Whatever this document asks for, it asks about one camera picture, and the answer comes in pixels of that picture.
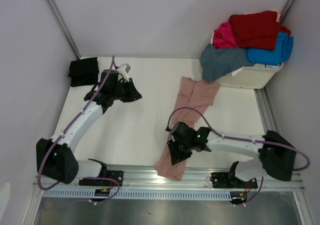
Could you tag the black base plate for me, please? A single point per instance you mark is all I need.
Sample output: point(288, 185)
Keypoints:
point(110, 178)
point(226, 180)

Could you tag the white laundry basket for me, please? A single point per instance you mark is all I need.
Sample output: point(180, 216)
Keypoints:
point(248, 77)

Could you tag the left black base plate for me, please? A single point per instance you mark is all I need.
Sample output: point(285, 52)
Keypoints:
point(110, 178)

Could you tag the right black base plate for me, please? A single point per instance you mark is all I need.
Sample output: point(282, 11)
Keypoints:
point(226, 180)

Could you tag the grey blue t shirt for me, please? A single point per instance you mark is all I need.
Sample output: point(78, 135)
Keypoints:
point(216, 63)

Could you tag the magenta t shirt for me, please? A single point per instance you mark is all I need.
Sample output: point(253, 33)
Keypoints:
point(223, 37)

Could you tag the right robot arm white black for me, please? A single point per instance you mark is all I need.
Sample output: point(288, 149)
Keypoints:
point(270, 154)

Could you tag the pink t shirt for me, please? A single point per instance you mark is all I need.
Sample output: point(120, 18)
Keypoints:
point(198, 95)

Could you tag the folded black t shirt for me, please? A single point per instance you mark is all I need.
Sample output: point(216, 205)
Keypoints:
point(84, 72)

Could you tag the white slotted cable duct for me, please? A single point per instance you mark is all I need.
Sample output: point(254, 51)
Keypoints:
point(138, 194)

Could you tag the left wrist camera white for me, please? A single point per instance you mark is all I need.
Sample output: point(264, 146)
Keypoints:
point(124, 70)

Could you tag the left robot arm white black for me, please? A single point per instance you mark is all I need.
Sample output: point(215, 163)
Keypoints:
point(55, 157)

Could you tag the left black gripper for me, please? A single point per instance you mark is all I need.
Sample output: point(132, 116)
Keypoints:
point(133, 94)

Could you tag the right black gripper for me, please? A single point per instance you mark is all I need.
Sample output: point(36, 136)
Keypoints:
point(176, 156)

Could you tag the dark red t shirt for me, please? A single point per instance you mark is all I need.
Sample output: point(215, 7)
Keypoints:
point(257, 30)

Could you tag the white t shirt in basket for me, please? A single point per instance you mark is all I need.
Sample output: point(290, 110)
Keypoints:
point(261, 65)

